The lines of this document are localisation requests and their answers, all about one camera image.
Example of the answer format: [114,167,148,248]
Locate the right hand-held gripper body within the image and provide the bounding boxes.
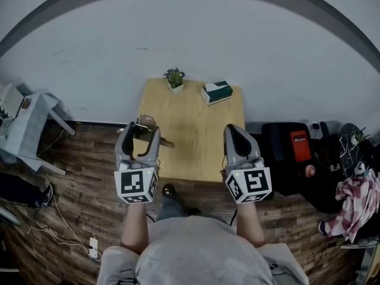
[224,156,273,205]

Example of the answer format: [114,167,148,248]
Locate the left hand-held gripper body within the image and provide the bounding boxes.
[113,155,160,205]

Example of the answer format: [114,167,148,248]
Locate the brown metal object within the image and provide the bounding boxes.
[135,113,176,148]

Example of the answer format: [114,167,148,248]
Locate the person's right forearm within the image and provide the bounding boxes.
[236,202,267,248]

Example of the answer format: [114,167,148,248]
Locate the person's left forearm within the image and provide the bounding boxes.
[120,202,150,255]

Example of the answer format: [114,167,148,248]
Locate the black bag with orange label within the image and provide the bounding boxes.
[261,122,342,214]

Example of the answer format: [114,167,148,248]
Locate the person's leg and shoe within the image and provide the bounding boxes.
[155,183,202,222]

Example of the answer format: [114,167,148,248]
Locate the green and white tissue box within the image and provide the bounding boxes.
[201,80,234,106]

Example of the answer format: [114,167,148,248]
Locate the small potted plant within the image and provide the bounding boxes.
[163,67,186,94]

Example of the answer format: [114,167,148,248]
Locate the white power strip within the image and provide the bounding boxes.
[88,237,99,259]

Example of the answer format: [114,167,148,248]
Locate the person's grey shirt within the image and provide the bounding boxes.
[96,214,309,285]

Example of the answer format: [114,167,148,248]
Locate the black sneaker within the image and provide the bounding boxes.
[35,183,55,208]

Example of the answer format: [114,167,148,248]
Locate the white side table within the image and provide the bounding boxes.
[0,82,77,177]

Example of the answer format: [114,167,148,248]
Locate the dark round marbled table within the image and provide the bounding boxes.
[338,122,375,179]

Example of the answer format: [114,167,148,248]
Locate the pink checked cloth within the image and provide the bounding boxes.
[317,175,380,244]

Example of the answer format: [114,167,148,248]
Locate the white cable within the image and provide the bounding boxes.
[17,175,103,261]

